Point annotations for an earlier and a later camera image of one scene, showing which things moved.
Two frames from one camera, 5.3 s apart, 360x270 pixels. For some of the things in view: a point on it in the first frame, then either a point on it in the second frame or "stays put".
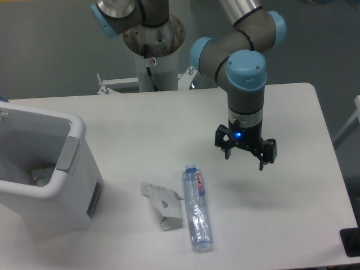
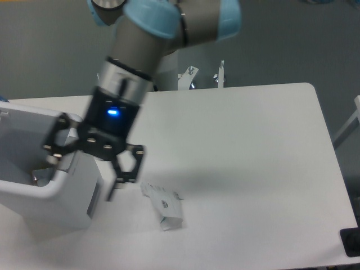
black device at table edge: (350, 240) stays put
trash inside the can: (42, 176) stays put
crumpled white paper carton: (169, 203) stays put
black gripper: (250, 138) → (103, 133)
